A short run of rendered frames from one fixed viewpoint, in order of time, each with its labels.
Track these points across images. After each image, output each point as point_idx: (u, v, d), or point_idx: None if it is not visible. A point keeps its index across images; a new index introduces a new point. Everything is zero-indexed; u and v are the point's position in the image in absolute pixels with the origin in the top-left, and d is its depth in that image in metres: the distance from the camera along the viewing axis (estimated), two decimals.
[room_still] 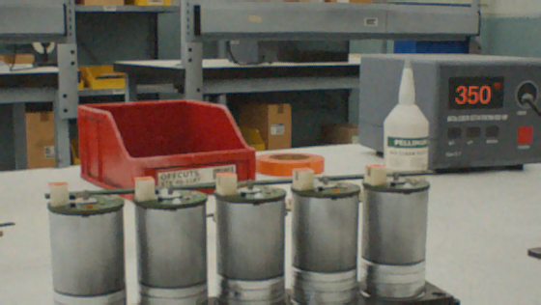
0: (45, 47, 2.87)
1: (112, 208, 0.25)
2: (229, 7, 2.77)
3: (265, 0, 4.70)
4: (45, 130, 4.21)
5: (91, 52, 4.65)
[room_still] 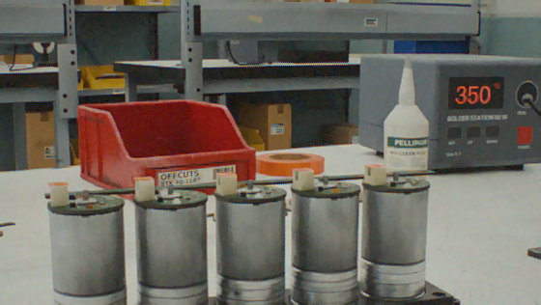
0: (45, 47, 2.87)
1: (112, 208, 0.25)
2: (229, 7, 2.77)
3: (265, 0, 4.70)
4: (45, 130, 4.21)
5: (91, 52, 4.65)
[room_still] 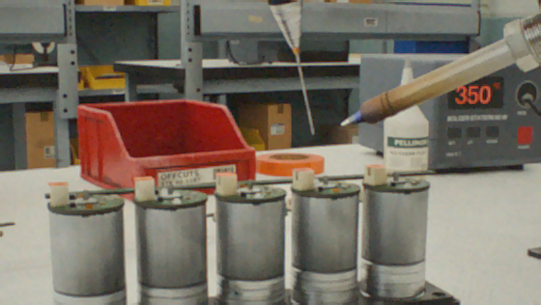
0: (45, 47, 2.87)
1: (112, 208, 0.25)
2: (229, 7, 2.77)
3: (265, 0, 4.70)
4: (45, 130, 4.21)
5: (91, 52, 4.65)
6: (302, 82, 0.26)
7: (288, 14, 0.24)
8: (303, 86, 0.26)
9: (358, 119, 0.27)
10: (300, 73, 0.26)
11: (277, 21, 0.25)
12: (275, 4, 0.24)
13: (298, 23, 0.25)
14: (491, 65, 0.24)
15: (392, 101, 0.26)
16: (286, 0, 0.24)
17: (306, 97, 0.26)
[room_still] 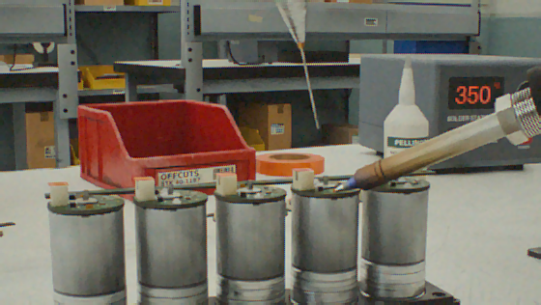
0: (45, 47, 2.87)
1: (112, 208, 0.25)
2: (229, 7, 2.77)
3: (265, 0, 4.70)
4: (45, 130, 4.21)
5: (91, 52, 4.65)
6: (307, 76, 0.26)
7: (293, 10, 0.24)
8: (308, 80, 0.26)
9: (352, 185, 0.27)
10: (305, 69, 0.26)
11: (282, 16, 0.25)
12: None
13: (303, 18, 0.25)
14: (482, 138, 0.25)
15: (385, 170, 0.26)
16: None
17: (311, 91, 0.26)
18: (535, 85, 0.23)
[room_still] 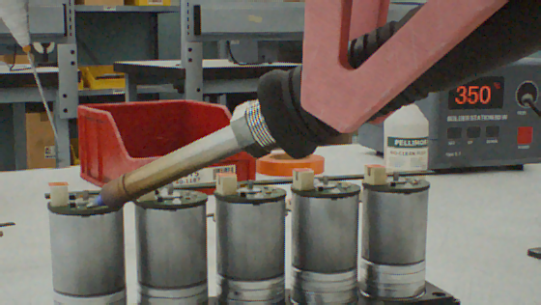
0: (45, 47, 2.87)
1: (112, 208, 0.25)
2: (229, 7, 2.77)
3: (265, 0, 4.70)
4: (45, 130, 4.21)
5: (91, 52, 4.65)
6: (39, 83, 0.23)
7: (7, 9, 0.22)
8: (40, 88, 0.23)
9: (99, 202, 0.25)
10: (35, 73, 0.23)
11: (0, 16, 0.22)
12: None
13: (22, 18, 0.22)
14: (220, 152, 0.22)
15: (128, 185, 0.24)
16: None
17: (44, 99, 0.23)
18: (263, 92, 0.21)
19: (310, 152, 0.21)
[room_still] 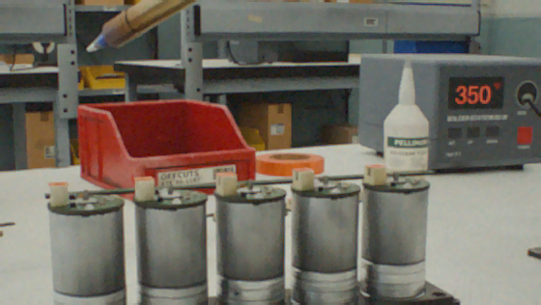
0: (45, 47, 2.87)
1: (112, 208, 0.25)
2: (229, 7, 2.77)
3: (265, 0, 4.70)
4: (45, 130, 4.21)
5: (91, 52, 4.65)
6: None
7: None
8: None
9: (101, 41, 0.24)
10: None
11: None
12: None
13: None
14: None
15: (130, 18, 0.23)
16: None
17: None
18: None
19: None
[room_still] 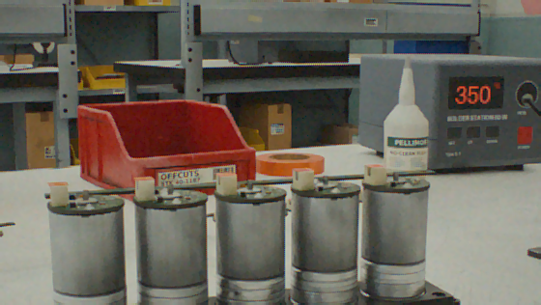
0: (45, 47, 2.87)
1: (112, 208, 0.25)
2: (229, 7, 2.77)
3: (265, 0, 4.70)
4: (45, 130, 4.21)
5: (91, 52, 4.65)
6: None
7: None
8: None
9: None
10: None
11: None
12: None
13: None
14: None
15: None
16: None
17: None
18: None
19: None
